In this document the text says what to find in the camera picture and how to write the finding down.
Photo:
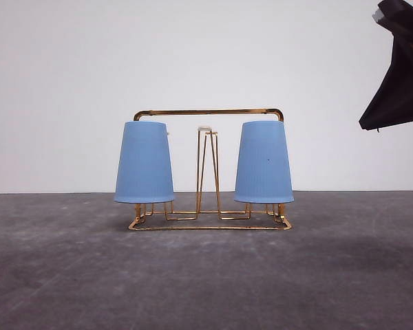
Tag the gold wire cup rack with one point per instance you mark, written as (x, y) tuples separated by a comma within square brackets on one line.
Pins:
[(208, 214)]

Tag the blue ribbed cup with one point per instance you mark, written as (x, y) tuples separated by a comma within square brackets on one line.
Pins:
[(263, 168), (144, 173)]

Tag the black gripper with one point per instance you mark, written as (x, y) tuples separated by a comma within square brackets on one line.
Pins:
[(393, 104)]

